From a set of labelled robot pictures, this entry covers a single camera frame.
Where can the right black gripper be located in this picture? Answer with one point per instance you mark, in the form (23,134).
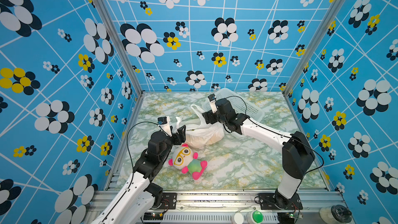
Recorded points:
(209,115)

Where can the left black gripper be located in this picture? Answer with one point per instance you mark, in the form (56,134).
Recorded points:
(181,136)

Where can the translucent white plastic bag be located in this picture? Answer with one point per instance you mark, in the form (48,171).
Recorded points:
(199,135)

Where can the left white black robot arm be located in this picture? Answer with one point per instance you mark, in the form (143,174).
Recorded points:
(139,194)

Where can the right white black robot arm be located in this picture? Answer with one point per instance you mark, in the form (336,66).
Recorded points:
(297,155)

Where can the colourful plush toy with glasses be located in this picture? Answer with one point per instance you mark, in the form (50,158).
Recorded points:
(186,160)

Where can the white plastic mesh basket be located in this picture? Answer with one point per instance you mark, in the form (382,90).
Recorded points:
(240,104)

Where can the white round button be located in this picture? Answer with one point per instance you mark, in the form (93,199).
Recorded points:
(237,218)

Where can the green round button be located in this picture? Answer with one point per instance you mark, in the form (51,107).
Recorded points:
(255,217)

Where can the clear tape roll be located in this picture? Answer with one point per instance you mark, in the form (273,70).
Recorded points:
(336,214)

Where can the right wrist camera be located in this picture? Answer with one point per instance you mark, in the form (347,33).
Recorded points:
(212,101)

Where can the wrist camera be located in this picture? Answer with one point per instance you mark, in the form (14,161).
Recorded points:
(164,124)
(212,101)

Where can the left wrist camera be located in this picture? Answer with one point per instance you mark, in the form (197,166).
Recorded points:
(164,124)

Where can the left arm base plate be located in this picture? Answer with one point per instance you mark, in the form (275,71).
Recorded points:
(165,200)

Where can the aluminium front rail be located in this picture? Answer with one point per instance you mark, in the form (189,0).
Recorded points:
(217,207)

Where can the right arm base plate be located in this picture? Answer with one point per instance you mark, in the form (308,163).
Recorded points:
(270,201)

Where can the left aluminium corner post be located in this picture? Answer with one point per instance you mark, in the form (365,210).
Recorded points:
(111,29)

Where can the aluminium corner post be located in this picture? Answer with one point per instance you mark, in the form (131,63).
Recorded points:
(111,29)
(314,43)

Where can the right aluminium corner post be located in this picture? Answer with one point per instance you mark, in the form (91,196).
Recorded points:
(314,43)

